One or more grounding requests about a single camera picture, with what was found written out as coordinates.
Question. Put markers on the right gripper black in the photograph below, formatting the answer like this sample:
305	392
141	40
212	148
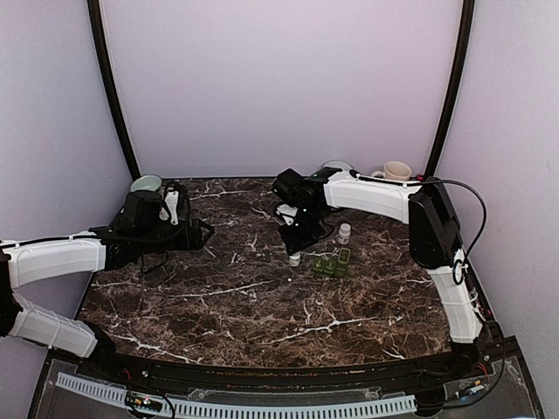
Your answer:
295	243

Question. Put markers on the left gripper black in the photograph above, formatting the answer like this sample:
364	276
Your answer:
193	233

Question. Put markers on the white pill bottle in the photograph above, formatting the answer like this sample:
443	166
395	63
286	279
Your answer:
294	260
344	233

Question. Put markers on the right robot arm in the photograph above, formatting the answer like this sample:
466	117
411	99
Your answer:
435	241

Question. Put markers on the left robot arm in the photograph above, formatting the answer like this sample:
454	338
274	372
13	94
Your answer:
148	223

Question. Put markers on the pale green bowl left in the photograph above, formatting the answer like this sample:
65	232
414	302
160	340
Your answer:
150	183

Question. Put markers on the pale green bowl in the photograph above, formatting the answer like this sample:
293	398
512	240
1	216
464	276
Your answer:
150	183
342	165

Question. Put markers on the pale green bowl right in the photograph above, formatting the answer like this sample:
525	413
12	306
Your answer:
342	165

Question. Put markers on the cream floral mug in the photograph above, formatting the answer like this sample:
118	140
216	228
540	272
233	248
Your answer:
394	171

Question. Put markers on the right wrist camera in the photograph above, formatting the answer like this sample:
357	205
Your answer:
286	213

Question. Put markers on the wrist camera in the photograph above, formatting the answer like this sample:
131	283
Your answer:
286	213
172	203

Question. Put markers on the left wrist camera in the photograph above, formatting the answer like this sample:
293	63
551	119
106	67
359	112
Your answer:
172	203

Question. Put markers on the left black frame post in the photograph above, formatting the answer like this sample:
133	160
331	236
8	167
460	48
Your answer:
107	77

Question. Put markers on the black frame post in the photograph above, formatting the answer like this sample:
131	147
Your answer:
107	77
452	90

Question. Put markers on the white slotted cable duct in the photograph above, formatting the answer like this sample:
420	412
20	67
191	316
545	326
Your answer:
221	404

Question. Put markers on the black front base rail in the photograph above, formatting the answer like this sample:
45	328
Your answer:
177	378

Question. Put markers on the right black frame post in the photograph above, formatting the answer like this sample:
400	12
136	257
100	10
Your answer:
452	90

